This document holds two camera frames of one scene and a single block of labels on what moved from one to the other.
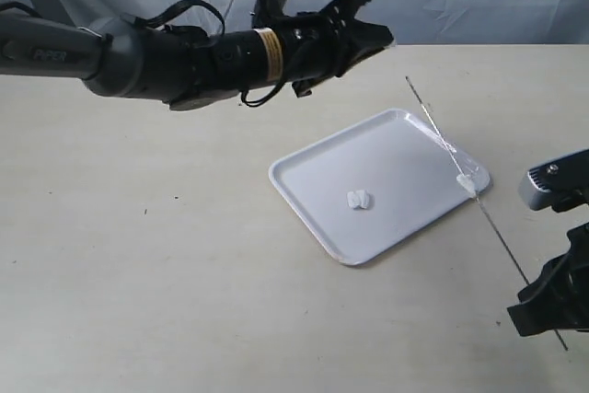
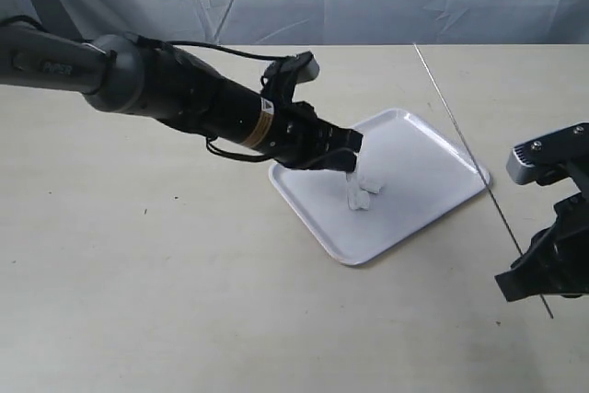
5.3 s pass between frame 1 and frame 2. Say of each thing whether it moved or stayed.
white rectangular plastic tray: stayed
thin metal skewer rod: moved
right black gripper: moved
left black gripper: moved
